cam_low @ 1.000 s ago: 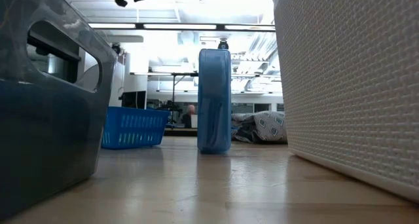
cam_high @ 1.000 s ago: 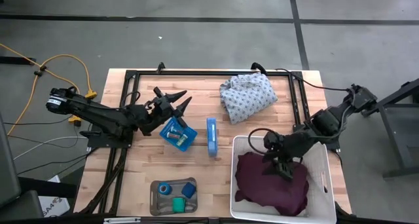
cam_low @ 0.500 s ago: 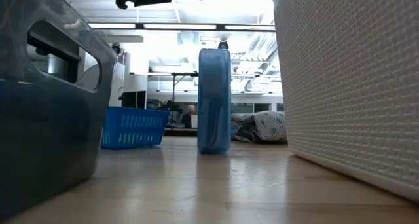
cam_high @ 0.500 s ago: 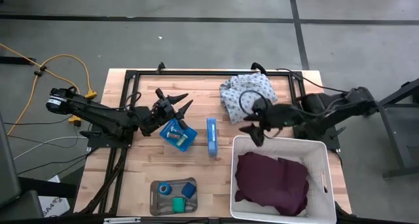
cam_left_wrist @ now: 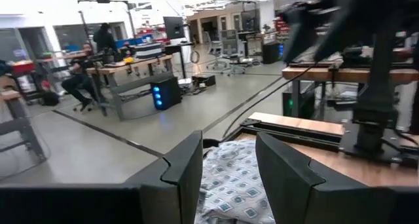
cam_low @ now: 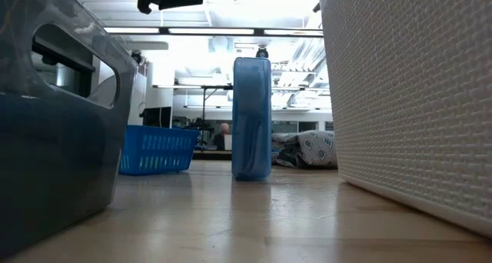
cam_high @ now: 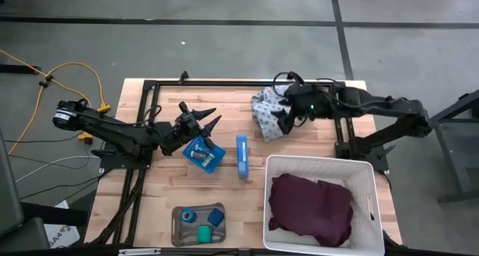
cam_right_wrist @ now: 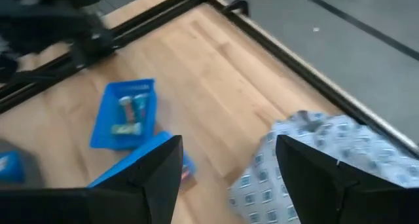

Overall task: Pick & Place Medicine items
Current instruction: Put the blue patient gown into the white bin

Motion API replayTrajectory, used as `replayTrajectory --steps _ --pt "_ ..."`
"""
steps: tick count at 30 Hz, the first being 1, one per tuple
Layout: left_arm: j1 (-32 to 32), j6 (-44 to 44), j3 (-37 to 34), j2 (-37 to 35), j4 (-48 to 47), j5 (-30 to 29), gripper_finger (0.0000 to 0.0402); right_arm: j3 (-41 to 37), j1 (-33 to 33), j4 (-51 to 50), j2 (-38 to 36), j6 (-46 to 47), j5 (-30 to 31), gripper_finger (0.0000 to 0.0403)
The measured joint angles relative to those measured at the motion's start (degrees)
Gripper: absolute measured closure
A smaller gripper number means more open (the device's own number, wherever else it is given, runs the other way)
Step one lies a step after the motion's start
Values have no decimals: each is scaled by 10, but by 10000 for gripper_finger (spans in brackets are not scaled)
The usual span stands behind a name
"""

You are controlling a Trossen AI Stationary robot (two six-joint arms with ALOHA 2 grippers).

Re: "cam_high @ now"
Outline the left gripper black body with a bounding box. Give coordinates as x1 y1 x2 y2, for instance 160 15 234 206
160 100 217 156

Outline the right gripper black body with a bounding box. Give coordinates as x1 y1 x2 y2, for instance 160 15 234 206
284 82 338 121

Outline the white blue diamond-patterned cloth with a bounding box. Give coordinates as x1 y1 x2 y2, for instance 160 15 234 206
250 84 300 143

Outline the small blue perforated basket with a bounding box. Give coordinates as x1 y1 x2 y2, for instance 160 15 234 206
182 135 227 174

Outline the purple cloth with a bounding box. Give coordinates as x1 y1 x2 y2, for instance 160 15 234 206
267 173 355 248

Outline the green bandage roll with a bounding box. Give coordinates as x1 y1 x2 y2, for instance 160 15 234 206
197 225 213 244

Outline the large white textured basket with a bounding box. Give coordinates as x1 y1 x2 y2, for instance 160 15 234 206
263 154 386 256

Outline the light blue bandage roll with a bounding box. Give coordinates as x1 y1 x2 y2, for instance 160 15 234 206
181 207 198 224

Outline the blue cube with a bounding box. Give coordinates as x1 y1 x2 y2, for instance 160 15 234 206
207 207 225 228

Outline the grey translucent plastic bin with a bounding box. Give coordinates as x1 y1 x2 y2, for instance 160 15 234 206
171 202 227 248

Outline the silver metal bar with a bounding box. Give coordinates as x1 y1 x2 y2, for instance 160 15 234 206
118 248 162 256

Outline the black metal stand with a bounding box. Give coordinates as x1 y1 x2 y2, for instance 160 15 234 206
418 89 479 204

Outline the white printed box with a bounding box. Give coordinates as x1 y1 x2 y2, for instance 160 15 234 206
43 199 82 249

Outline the black chair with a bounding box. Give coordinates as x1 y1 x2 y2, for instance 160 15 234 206
0 128 52 254

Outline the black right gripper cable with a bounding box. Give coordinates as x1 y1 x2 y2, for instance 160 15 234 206
272 70 340 100

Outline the yellow extension cable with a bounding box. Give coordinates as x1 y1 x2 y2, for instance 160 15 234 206
0 49 112 156

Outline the white floor cable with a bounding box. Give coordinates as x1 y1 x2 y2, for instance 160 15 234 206
14 155 102 184

